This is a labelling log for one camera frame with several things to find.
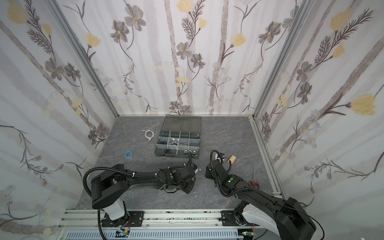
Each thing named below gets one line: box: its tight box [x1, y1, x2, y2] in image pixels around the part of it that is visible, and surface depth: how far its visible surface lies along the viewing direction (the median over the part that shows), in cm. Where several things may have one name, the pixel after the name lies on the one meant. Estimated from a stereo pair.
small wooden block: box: [229, 155, 237, 164], surface depth 97 cm
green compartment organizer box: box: [154, 114, 202, 159], surface depth 105 cm
